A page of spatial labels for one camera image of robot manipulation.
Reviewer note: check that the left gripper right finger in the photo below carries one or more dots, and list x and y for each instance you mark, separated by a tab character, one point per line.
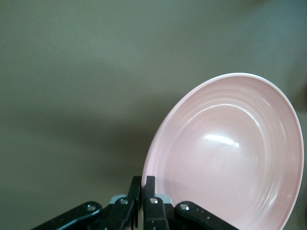
156	215

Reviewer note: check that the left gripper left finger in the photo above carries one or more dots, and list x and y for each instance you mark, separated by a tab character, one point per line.
124	215

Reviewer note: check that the pink plate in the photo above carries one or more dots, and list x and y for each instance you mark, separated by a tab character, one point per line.
223	155

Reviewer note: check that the brown table cover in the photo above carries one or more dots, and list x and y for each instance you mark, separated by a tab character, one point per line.
72	72

